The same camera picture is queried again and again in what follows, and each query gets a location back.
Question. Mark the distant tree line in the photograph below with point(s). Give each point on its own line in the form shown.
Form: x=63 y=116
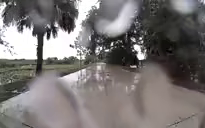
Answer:
x=61 y=60

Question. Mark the group of dark trees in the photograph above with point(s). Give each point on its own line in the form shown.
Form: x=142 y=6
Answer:
x=156 y=40

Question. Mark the tree with dark trunk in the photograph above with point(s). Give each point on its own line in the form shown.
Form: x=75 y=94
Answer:
x=40 y=53

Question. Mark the green field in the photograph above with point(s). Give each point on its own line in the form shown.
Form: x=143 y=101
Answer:
x=10 y=74

